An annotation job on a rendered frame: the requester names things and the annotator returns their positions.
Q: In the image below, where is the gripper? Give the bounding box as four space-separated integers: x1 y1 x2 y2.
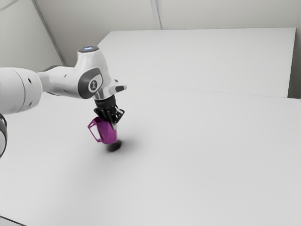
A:
93 94 126 131

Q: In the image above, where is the purple faceted mug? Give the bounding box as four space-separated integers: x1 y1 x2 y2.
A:
87 117 119 145

